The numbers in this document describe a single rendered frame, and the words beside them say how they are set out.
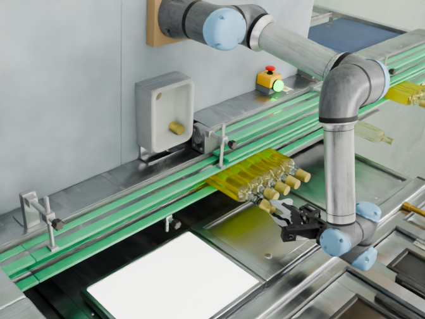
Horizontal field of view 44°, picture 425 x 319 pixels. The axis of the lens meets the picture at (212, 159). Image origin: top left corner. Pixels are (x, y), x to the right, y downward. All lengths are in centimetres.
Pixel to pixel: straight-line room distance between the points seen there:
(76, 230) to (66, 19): 58
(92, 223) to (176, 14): 65
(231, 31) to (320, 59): 26
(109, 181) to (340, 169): 73
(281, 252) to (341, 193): 44
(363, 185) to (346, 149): 88
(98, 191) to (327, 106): 75
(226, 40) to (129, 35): 30
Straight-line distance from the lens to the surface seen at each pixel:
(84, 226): 154
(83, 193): 164
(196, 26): 152
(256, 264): 166
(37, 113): 152
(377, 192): 218
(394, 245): 194
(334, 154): 133
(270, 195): 174
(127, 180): 168
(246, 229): 180
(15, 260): 147
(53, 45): 148
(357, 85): 133
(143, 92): 165
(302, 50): 150
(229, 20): 150
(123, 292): 157
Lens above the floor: 198
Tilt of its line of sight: 36 degrees down
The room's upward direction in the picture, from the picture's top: 120 degrees clockwise
